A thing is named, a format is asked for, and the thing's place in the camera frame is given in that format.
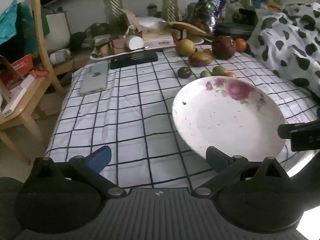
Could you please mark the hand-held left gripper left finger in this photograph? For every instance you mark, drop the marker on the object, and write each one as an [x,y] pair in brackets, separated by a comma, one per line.
[100,158]

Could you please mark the large orange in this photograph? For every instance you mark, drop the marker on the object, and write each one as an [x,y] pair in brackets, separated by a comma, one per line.
[241,45]

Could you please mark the brown mango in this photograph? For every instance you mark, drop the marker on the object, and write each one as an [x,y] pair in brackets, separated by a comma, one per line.
[200,59]

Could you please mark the wrapped plant trunk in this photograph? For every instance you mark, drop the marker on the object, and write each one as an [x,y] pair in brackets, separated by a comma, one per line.
[113,0]
[169,2]

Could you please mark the small green fruit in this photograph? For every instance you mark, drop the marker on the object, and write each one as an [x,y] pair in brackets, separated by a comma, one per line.
[205,74]
[219,70]

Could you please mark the small white bottle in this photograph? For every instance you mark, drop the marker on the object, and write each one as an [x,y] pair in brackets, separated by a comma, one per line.
[58,57]

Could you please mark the white floral plate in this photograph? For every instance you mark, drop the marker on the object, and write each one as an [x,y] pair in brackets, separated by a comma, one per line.
[225,120]

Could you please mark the pale green smartphone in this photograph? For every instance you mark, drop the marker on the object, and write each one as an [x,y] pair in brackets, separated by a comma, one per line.
[95,78]

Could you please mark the yellow white box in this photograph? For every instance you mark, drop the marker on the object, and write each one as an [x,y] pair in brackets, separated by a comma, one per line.
[158,38]

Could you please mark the yellow pear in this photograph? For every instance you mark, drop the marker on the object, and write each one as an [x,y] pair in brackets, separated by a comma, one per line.
[185,47]

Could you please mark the brown paper bag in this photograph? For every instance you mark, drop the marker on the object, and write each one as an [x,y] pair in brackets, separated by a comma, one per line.
[130,21]

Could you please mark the black flat pad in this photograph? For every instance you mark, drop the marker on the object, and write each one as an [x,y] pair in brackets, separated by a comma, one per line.
[133,59]

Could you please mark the cow print blanket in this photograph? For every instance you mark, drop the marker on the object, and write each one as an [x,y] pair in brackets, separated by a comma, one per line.
[287,42]

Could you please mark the small orange tangerine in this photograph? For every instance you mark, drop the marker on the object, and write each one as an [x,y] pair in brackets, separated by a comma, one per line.
[230,75]

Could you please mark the checkered white tablecloth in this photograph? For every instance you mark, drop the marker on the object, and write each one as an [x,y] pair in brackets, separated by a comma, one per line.
[125,110]

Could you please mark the wooden chair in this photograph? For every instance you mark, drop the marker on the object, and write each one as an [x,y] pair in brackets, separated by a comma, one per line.
[40,42]

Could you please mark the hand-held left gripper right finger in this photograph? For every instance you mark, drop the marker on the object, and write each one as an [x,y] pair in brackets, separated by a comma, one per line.
[217,158]

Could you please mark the red cardboard box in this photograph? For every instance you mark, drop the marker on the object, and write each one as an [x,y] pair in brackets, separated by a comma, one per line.
[21,66]

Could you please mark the small brown cardboard box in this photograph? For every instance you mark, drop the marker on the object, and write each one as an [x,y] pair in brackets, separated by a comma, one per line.
[118,45]

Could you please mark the purple green foil bag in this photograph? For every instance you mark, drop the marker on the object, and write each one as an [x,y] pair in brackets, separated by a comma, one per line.
[208,7]

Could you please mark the black round object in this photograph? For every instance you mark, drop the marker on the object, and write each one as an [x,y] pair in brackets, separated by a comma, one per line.
[77,42]

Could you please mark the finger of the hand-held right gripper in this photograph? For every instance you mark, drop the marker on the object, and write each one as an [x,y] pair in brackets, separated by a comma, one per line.
[300,136]

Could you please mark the white plastic bag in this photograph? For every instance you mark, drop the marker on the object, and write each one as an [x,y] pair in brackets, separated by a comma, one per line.
[150,23]

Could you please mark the dark green bag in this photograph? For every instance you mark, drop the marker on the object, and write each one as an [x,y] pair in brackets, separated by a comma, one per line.
[26,25]

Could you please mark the long white box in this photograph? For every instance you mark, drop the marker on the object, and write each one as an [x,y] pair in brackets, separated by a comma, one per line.
[17,95]

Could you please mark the white framed panel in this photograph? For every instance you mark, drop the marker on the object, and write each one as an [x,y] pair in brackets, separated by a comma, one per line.
[57,30]

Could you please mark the white round jar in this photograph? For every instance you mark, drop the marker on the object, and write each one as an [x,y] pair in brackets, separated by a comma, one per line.
[134,42]

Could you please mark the dark red pomegranate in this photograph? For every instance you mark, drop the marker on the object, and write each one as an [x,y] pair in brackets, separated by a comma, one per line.
[223,47]

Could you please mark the dark wrinkled passion fruit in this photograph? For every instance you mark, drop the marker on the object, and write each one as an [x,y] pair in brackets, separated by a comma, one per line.
[184,72]

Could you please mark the black zip case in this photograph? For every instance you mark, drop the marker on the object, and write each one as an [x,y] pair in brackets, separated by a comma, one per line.
[232,31]

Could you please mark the teal plastic bag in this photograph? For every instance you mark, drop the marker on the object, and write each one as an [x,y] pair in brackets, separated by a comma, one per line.
[7,22]

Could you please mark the dark open box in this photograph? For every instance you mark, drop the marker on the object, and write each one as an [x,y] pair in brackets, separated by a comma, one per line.
[246,15]

